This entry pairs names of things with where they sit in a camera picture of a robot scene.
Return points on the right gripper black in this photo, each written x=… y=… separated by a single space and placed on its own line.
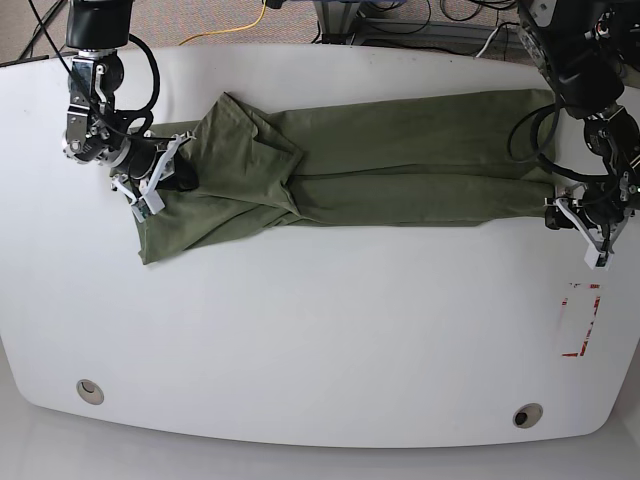
x=145 y=164

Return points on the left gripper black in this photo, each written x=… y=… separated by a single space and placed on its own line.
x=593 y=209

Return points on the olive green t-shirt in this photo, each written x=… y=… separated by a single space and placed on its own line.
x=444 y=161

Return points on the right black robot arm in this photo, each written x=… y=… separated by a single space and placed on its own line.
x=97 y=131

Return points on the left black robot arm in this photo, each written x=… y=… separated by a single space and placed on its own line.
x=582 y=48

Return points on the red tape rectangle marking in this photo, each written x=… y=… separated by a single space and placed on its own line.
x=579 y=312

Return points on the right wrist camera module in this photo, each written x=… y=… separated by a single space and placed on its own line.
x=147 y=205

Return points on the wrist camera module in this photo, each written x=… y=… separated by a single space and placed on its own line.
x=597 y=260
x=147 y=205

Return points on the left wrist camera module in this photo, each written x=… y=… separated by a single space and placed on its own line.
x=597 y=260

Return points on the right table cable grommet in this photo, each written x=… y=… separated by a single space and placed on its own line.
x=528 y=416

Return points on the table cable grommet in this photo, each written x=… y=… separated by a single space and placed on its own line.
x=528 y=416
x=90 y=392

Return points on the grey aluminium frame rail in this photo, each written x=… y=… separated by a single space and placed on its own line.
x=467 y=28

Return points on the left table cable grommet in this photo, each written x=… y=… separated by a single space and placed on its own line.
x=90 y=392

